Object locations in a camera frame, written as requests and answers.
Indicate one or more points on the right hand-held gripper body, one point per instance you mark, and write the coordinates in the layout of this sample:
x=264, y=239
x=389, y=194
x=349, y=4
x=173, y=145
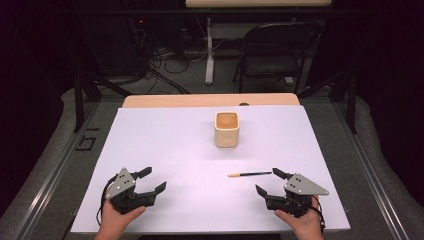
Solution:
x=295, y=195

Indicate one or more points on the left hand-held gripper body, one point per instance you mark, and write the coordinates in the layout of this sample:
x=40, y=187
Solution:
x=124, y=186

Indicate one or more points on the black pencil with tan end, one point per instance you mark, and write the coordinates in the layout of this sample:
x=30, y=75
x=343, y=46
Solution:
x=250, y=174

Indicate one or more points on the beige square cup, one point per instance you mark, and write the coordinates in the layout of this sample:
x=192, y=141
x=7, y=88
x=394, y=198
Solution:
x=227, y=130

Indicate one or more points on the person's right hand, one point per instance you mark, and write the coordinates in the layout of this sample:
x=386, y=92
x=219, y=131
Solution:
x=301, y=223

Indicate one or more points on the person's left hand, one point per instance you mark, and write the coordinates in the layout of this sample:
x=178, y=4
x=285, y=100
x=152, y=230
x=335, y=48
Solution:
x=115, y=218

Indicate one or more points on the white board table cover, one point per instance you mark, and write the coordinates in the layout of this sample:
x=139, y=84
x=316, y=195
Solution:
x=200, y=186

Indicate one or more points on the light wooden table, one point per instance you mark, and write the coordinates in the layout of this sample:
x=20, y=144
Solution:
x=186, y=100

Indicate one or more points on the black metal stand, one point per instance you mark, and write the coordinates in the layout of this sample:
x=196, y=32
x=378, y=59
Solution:
x=79, y=100
x=350, y=100

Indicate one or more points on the black folding chair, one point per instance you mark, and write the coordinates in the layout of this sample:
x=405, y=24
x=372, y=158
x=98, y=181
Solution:
x=276, y=53

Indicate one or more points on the dark device with red light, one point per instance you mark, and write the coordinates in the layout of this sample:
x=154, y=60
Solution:
x=138, y=43

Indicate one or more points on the white desk leg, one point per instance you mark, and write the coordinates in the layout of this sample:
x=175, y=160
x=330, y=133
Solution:
x=209, y=50

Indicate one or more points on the light desk top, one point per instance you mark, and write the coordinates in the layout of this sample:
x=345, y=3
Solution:
x=256, y=3

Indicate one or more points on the aluminium floor rail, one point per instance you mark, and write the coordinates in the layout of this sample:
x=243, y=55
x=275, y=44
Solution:
x=370, y=180
x=50, y=180

